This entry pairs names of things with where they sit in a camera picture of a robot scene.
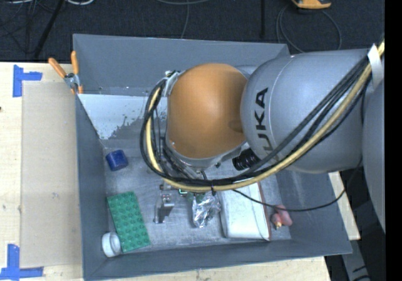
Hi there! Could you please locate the white plastic bottle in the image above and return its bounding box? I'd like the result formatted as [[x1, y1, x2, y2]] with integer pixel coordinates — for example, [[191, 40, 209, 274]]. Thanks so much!
[[100, 231, 122, 258]]

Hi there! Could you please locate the blue cup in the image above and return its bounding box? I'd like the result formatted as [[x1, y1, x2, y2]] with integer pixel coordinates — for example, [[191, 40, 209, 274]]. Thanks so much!
[[105, 148, 129, 172]]

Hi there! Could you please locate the pale brown cardboard board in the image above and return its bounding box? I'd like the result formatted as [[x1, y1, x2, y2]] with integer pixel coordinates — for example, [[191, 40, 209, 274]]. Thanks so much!
[[19, 80, 83, 270]]

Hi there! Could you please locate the green studded flat block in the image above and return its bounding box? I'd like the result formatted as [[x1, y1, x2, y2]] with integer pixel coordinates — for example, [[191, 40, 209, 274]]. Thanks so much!
[[106, 190, 152, 254]]

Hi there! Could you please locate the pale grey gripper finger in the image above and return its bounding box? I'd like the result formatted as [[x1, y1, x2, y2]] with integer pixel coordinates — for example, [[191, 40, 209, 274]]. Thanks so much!
[[153, 192, 168, 224], [163, 194, 176, 224]]

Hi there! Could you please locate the crumpled clear plastic wrapper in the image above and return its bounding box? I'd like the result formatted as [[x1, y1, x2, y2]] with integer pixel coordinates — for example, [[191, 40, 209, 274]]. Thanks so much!
[[190, 192, 222, 229]]

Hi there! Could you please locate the pink toy animal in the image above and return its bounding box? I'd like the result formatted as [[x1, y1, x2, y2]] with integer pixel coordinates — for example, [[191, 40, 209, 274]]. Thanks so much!
[[270, 203, 293, 229]]

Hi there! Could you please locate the black cylinder on white bracket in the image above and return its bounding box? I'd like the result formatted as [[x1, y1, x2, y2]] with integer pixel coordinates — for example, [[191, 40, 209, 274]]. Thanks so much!
[[231, 146, 262, 172]]

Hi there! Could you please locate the grey metal bin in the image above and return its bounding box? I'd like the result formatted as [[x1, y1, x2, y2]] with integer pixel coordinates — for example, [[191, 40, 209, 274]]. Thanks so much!
[[72, 33, 354, 281]]

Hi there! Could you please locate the white box with brown edge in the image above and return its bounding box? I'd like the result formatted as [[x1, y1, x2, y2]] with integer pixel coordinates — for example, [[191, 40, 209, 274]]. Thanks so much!
[[219, 182, 273, 242]]

